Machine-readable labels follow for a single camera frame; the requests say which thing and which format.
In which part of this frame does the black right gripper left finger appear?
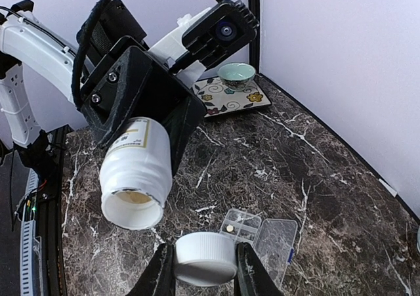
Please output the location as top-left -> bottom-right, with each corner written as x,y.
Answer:
127,243 -> 176,296

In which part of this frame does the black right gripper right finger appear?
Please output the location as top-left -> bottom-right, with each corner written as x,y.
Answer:
234,242 -> 284,296

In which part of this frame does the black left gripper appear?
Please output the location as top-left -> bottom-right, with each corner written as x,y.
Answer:
81,0 -> 203,173

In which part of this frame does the clear plastic pill organizer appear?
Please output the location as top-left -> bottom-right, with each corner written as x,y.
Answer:
219,209 -> 298,288

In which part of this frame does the white ribbed bottle cap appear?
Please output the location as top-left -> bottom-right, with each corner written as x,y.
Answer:
173,232 -> 238,287

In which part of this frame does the small white pill bottle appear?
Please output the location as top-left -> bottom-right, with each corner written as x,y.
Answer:
99,117 -> 173,230

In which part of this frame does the floral patterned cloth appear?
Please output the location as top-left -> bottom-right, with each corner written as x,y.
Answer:
191,77 -> 272,118

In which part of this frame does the pale green ceramic bowl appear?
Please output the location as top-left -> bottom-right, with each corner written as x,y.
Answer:
217,62 -> 256,91

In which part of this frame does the teal striped ceramic bowl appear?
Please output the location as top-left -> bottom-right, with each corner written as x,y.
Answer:
416,227 -> 420,253

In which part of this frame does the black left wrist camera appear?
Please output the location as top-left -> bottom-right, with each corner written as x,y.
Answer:
172,0 -> 259,72

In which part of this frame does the white slotted cable duct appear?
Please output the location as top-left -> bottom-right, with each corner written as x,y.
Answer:
20,169 -> 43,295

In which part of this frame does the black left corner post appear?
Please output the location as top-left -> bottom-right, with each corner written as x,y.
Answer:
246,0 -> 262,75

